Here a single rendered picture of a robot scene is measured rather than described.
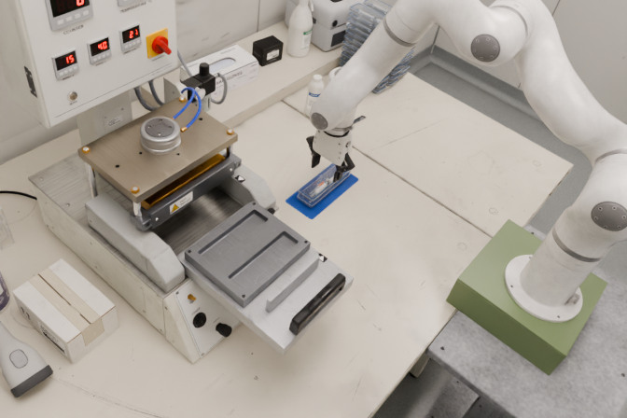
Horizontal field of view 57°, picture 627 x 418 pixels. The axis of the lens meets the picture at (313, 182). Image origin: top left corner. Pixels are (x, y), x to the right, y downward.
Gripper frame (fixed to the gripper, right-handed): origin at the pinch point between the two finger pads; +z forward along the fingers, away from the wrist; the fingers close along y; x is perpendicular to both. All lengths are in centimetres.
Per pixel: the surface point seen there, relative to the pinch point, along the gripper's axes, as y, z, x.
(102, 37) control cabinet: 27, -47, 47
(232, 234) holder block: -6.1, -14.8, 44.2
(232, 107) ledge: 39.6, 3.9, -3.6
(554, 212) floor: -54, 83, -137
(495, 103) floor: 8, 83, -197
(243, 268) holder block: -14, -15, 49
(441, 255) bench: -38.0, 8.1, -4.2
